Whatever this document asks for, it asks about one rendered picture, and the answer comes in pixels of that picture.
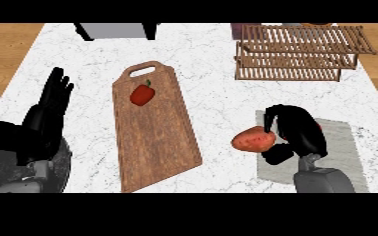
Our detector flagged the grey and black appliance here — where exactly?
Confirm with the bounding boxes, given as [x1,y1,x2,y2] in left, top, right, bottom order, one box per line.
[73,22,162,42]

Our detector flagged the red bell pepper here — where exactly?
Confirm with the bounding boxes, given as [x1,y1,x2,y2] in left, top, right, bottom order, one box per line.
[129,79,157,107]

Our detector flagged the orange sweet potato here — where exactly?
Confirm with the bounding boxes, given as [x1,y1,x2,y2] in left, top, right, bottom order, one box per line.
[231,125,278,153]

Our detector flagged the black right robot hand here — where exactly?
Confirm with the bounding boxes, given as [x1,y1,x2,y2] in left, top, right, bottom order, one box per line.
[261,104,330,166]

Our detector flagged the wooden tiered shelf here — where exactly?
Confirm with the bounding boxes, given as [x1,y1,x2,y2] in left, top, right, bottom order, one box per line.
[234,24,378,83]

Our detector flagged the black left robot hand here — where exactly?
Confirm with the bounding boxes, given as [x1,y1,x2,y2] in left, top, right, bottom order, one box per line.
[0,66,76,167]

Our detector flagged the brown wooden cutting board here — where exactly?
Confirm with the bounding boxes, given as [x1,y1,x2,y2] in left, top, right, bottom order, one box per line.
[111,60,204,194]

